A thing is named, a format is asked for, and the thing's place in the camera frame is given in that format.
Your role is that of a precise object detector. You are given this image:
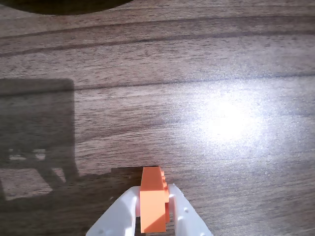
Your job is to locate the orange lego block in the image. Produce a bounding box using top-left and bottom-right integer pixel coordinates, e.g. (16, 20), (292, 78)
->
(139, 166), (171, 234)

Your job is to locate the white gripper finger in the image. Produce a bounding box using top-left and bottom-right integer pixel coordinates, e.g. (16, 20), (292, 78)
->
(167, 183), (213, 236)
(85, 185), (142, 236)

